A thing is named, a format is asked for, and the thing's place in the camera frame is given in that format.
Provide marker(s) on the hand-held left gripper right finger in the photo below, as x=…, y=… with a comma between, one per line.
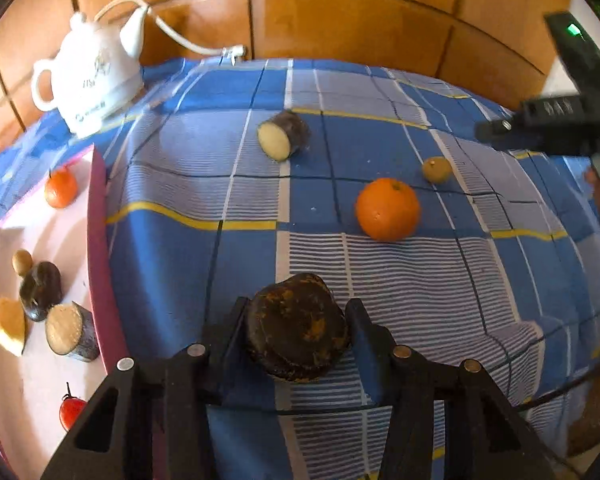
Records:
x=367, y=360

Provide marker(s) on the blue plaid cloth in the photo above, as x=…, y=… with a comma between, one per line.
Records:
x=230, y=195

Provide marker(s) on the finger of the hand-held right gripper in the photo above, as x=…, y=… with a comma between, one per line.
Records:
x=505, y=132

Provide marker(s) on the yellow fruit slice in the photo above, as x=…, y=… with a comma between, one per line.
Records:
x=7, y=325

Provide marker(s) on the red tomato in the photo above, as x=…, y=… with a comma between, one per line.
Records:
x=71, y=412

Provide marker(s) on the dark glossy fruit piece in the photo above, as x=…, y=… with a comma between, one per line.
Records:
x=42, y=287

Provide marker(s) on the dark brown round fruit piece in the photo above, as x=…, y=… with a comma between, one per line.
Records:
x=295, y=325

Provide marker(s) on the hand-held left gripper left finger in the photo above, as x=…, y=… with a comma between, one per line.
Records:
x=225, y=355

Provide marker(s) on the small tangerine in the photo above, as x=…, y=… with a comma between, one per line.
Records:
x=60, y=187

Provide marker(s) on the large orange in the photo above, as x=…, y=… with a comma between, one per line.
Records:
x=387, y=208

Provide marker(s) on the small yellow round fruit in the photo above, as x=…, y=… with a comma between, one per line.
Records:
x=22, y=261
x=437, y=170

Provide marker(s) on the pink shallow box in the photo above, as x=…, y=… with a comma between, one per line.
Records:
x=40, y=230

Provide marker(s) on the cut grey-skinned fruit piece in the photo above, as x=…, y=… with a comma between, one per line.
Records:
x=67, y=330

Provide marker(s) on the wooden wardrobe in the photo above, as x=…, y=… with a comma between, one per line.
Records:
x=355, y=20

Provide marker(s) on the cut dark fruit pale face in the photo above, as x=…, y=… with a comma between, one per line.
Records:
x=290, y=130

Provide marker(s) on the white ceramic electric kettle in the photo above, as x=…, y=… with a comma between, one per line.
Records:
x=95, y=85

